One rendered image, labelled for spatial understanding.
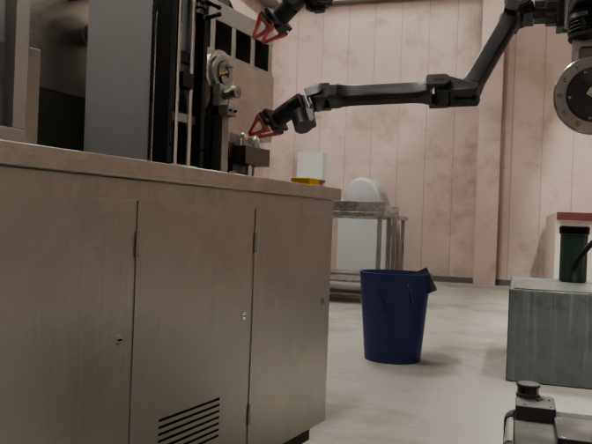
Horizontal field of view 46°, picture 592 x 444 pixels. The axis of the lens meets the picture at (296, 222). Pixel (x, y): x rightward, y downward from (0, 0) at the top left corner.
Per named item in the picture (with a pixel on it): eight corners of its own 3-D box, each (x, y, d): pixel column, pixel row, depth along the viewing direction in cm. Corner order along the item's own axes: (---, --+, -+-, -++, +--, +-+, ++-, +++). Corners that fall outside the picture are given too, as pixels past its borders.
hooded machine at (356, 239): (394, 279, 998) (398, 180, 998) (386, 283, 936) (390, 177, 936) (345, 277, 1020) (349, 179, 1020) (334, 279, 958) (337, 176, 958)
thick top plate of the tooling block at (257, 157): (245, 163, 230) (246, 144, 230) (150, 163, 248) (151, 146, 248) (269, 166, 244) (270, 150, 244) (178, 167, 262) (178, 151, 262)
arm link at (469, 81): (475, 119, 203) (474, 96, 195) (432, 107, 209) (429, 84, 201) (534, 14, 218) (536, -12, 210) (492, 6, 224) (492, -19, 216)
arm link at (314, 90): (326, 100, 220) (321, 82, 213) (335, 127, 214) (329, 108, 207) (291, 113, 221) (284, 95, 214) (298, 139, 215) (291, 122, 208)
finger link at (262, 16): (266, 49, 217) (287, 28, 214) (255, 44, 211) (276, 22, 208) (255, 34, 219) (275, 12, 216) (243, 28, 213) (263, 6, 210)
